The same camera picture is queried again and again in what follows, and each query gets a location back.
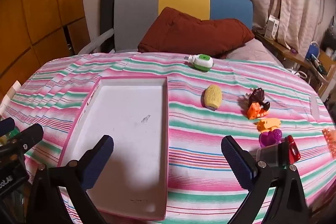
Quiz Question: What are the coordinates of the red translucent cylinder toy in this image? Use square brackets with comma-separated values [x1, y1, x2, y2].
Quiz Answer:
[286, 135, 301, 161]

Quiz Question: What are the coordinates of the pink bed sheet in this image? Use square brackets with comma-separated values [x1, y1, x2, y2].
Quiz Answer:
[226, 39, 282, 64]

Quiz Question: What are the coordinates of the wooden wardrobe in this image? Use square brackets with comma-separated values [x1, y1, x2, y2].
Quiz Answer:
[0, 0, 92, 98]

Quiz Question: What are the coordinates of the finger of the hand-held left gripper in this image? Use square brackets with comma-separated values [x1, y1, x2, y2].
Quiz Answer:
[0, 117, 16, 137]
[0, 124, 44, 155]

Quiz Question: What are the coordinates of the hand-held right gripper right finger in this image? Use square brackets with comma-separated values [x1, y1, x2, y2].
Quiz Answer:
[221, 135, 309, 224]

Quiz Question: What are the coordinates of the black post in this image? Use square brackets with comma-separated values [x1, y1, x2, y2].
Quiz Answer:
[100, 0, 120, 52]

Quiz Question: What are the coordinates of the white metal rail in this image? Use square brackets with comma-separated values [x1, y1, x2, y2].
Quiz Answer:
[77, 30, 114, 55]

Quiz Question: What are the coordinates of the white carton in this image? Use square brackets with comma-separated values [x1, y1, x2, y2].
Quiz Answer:
[264, 15, 281, 40]

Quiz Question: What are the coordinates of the yellow orange toy animal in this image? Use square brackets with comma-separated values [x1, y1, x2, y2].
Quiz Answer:
[253, 118, 282, 135]

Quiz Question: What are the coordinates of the grey jar with black lid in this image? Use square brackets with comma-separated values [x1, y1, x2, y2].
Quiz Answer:
[256, 144, 289, 169]

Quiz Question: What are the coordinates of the green white plastic device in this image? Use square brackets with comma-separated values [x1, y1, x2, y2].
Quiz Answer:
[184, 53, 214, 72]

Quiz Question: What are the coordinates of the pink white cardboard box tray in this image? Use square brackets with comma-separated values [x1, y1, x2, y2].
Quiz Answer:
[57, 76, 169, 221]

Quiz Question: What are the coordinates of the orange toy block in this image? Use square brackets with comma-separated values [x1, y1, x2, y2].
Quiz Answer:
[322, 127, 336, 157]

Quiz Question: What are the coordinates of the wooden side shelf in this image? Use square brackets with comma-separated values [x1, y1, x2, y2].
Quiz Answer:
[253, 30, 336, 98]

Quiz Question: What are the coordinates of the purple perforated toy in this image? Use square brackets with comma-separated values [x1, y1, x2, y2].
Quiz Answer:
[259, 128, 284, 148]

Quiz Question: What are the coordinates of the dark red cushion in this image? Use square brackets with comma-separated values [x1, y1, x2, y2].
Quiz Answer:
[138, 7, 255, 58]

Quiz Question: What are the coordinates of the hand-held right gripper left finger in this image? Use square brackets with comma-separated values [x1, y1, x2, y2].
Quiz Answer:
[26, 135, 114, 224]

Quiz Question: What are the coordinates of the brown orange toy figure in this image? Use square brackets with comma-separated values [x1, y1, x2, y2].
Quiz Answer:
[240, 88, 271, 119]

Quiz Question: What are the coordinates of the blue white container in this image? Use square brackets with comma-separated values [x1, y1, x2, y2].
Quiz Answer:
[304, 41, 319, 62]

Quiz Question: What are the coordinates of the yellow oval toy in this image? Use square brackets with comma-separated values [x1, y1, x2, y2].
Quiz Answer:
[202, 84, 223, 111]

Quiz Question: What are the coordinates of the pink green striped blanket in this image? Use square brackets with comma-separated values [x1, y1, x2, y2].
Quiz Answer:
[5, 52, 336, 224]

